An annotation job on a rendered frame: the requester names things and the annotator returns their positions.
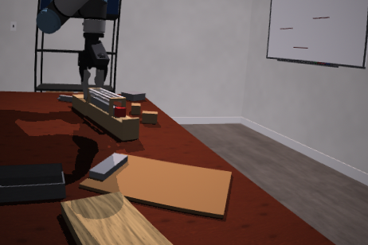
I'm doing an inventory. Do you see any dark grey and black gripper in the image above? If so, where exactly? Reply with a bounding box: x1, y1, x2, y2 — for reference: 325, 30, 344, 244
78, 33, 108, 99

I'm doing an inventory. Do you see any small brown block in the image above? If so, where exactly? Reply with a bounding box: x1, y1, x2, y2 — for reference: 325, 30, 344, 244
131, 103, 141, 115
142, 111, 158, 124

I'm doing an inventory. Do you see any tan flat board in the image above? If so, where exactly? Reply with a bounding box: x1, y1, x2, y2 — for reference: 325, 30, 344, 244
79, 153, 232, 219

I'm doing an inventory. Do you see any light brown wooden board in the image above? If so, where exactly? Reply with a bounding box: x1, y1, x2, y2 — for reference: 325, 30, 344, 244
61, 192, 173, 245

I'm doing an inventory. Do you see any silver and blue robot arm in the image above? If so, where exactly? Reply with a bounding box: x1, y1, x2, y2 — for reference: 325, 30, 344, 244
36, 0, 110, 65

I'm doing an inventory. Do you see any red cube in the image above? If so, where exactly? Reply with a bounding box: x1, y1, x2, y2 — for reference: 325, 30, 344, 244
114, 107, 126, 118

